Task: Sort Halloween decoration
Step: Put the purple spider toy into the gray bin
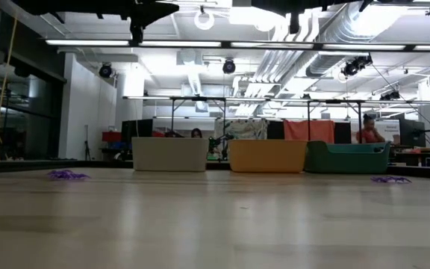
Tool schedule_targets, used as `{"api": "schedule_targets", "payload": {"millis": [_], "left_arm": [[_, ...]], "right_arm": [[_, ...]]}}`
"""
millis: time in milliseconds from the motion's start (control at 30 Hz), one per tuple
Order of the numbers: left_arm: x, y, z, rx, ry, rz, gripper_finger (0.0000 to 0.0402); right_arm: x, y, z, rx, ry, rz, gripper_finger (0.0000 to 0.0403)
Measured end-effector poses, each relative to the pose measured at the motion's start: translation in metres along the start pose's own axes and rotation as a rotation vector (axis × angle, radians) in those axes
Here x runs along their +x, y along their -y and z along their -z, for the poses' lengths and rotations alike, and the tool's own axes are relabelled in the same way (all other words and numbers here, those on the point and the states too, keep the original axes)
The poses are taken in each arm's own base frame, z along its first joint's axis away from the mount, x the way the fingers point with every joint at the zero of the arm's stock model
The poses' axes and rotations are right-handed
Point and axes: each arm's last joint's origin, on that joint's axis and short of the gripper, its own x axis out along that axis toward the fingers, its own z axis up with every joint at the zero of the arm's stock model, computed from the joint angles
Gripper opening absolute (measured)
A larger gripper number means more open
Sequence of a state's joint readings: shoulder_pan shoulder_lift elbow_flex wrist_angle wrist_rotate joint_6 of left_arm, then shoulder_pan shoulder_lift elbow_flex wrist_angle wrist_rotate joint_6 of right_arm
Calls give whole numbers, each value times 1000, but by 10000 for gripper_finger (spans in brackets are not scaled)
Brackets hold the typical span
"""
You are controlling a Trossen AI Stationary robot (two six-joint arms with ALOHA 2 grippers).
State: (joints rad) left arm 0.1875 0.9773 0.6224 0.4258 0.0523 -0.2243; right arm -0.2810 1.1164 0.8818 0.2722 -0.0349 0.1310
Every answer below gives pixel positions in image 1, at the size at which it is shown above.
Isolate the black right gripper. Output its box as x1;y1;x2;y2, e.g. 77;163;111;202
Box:
251;0;343;35

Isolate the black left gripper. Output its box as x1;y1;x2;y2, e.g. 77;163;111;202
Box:
110;0;181;44

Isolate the black ceiling spotlight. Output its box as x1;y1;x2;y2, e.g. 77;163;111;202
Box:
222;58;237;75
99;62;113;79

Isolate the black spotlight cluster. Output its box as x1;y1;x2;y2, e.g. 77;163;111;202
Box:
340;55;374;77
378;90;402;102

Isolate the black monitor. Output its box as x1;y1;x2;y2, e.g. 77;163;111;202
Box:
120;118;155;150
399;118;427;148

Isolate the patterned hanging cloth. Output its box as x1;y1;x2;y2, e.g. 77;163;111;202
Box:
214;118;270;142

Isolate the black ceiling track fixture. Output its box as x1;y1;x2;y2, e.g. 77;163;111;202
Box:
371;0;430;16

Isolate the red box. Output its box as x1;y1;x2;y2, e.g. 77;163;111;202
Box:
102;131;122;143

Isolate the white plastic bin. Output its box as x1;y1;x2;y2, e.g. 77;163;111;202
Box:
131;136;211;173

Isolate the black tripod stand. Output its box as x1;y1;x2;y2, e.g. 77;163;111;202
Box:
82;124;93;162

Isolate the orange plastic bin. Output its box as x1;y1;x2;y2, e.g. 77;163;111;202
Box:
228;139;308;173

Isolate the teal plastic bin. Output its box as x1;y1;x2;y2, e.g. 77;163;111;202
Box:
304;140;392;175

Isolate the white sign board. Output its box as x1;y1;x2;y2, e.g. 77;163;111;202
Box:
381;120;401;143

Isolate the silver ventilation duct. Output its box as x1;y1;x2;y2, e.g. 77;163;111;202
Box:
306;7;395;78

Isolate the black background table frame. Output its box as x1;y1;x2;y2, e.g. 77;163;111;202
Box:
123;96;430;145

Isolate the black aluminium table frame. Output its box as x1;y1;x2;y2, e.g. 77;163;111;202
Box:
0;158;430;181

